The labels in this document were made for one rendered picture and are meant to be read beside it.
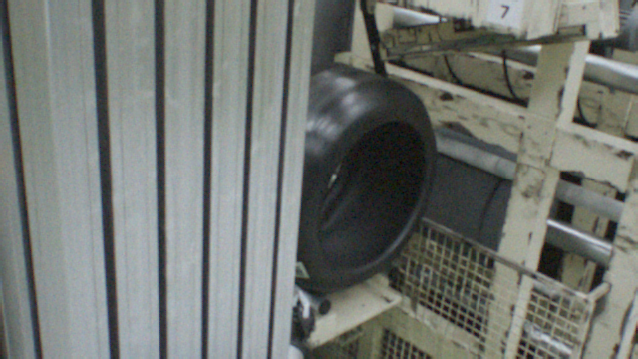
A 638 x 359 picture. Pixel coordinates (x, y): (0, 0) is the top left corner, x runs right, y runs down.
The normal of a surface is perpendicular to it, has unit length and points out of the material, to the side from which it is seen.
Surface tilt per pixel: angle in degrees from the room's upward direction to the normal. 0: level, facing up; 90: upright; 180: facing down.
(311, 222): 90
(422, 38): 90
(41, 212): 90
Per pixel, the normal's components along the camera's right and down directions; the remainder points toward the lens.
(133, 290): 0.84, 0.28
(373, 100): 0.45, -0.41
